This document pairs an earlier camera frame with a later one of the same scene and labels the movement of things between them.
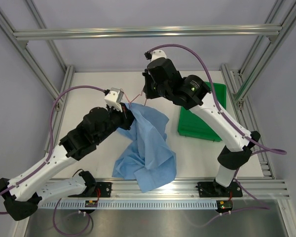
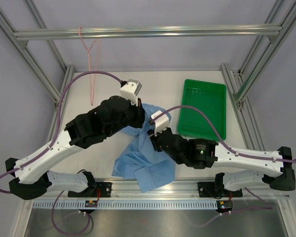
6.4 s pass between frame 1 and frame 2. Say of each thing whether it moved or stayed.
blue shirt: stayed
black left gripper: moved
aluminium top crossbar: stayed
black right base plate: stayed
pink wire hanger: moved
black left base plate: stayed
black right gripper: moved
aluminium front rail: stayed
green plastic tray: stayed
